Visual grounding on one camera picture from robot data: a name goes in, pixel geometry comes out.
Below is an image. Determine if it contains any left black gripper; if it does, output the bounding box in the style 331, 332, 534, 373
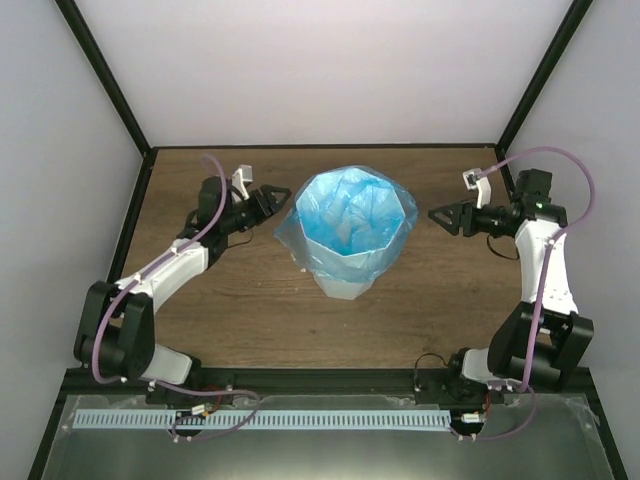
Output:
222, 185, 292, 235

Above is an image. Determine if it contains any blue plastic trash bag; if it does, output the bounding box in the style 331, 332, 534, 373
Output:
274, 165, 418, 283

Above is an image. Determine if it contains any white plastic trash bin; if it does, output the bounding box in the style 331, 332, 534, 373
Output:
313, 274, 374, 301

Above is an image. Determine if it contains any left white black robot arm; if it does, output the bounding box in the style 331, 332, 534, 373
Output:
73, 177, 291, 404

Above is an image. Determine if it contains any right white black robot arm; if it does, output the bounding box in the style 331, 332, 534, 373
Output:
428, 169, 594, 403

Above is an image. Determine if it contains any grey metal front plate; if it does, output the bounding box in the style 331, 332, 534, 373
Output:
42, 394, 614, 479

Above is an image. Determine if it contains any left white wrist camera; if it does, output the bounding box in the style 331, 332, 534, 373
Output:
231, 164, 253, 203

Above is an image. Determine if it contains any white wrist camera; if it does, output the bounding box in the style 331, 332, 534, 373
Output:
231, 164, 253, 203
462, 168, 492, 209

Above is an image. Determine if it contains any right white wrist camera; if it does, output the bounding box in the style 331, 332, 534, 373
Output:
462, 168, 492, 209

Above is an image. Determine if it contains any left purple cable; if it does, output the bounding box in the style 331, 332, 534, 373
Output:
91, 153, 261, 444

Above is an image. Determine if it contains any purple cable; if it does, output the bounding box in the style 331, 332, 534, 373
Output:
459, 145, 597, 443
91, 153, 261, 444

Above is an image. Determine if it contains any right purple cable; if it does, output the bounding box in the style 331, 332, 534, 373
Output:
459, 145, 597, 443

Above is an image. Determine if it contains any black mounting rail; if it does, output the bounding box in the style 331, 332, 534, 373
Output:
64, 367, 591, 406

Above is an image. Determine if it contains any light blue slotted cable duct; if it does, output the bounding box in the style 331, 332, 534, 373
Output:
72, 409, 451, 432

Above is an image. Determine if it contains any black enclosure frame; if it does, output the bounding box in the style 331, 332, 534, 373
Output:
29, 0, 631, 480

